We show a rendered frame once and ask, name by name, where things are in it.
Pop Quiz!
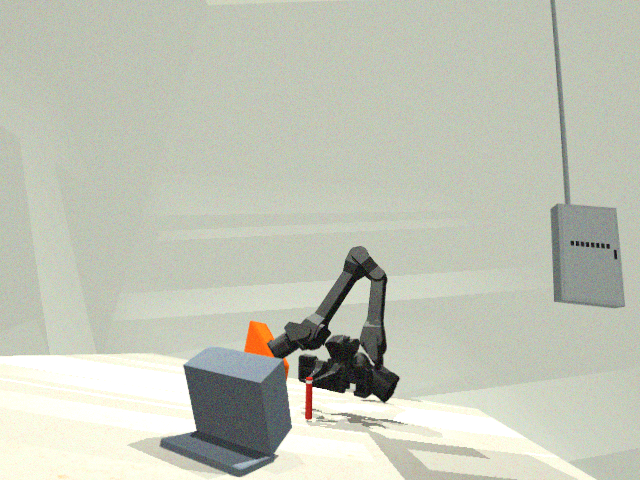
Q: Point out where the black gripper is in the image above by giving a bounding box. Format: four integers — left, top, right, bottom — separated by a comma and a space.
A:
298, 354, 373, 399

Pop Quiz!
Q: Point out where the red peg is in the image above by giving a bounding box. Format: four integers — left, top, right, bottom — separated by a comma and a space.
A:
305, 377, 313, 420

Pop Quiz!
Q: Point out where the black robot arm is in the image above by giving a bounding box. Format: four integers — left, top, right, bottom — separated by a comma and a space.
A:
266, 246, 399, 403

